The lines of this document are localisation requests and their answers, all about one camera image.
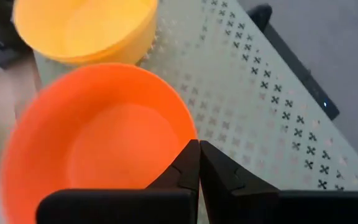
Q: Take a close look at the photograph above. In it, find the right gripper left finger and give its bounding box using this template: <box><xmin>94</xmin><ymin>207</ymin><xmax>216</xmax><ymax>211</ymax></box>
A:
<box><xmin>35</xmin><ymin>139</ymin><xmax>201</xmax><ymax>224</ymax></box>

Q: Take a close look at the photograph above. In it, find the yellow mini bowl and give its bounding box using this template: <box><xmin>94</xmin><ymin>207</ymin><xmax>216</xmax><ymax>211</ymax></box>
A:
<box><xmin>12</xmin><ymin>0</ymin><xmax>158</xmax><ymax>67</ymax></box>

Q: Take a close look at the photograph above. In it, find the orange mini bowl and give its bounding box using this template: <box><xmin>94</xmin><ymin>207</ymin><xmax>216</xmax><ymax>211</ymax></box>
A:
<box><xmin>0</xmin><ymin>62</ymin><xmax>198</xmax><ymax>224</ymax></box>

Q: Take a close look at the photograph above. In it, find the black bar with indicator light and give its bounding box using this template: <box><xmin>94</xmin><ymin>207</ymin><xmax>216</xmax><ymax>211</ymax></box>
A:
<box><xmin>246</xmin><ymin>3</ymin><xmax>341</xmax><ymax>121</ymax></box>

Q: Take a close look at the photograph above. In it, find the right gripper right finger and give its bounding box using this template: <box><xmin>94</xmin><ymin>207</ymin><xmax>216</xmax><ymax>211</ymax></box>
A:
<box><xmin>200</xmin><ymin>139</ymin><xmax>358</xmax><ymax>224</ymax></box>

